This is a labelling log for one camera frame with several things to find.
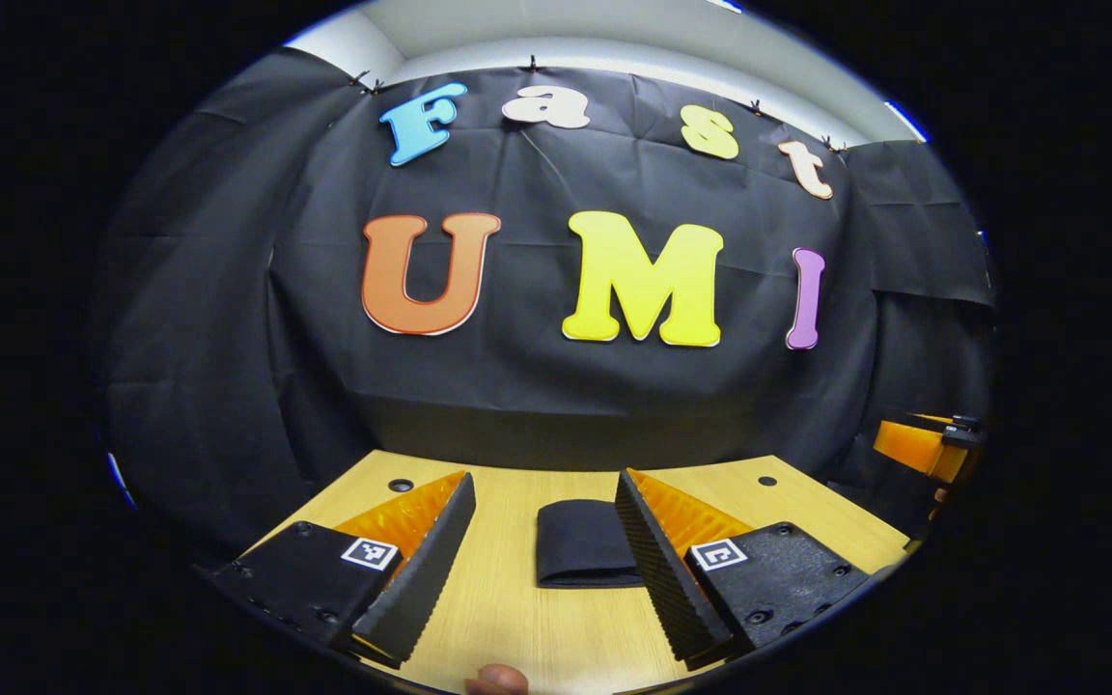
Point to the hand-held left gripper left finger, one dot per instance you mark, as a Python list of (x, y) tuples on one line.
[(426, 579)]

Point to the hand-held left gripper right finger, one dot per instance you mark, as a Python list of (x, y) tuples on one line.
[(662, 579)]

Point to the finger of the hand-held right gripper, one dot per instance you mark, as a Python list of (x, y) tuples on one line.
[(913, 446)]

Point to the dark jeans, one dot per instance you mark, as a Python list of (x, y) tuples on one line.
[(580, 545)]

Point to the black backdrop cloth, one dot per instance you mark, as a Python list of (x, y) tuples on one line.
[(537, 405)]

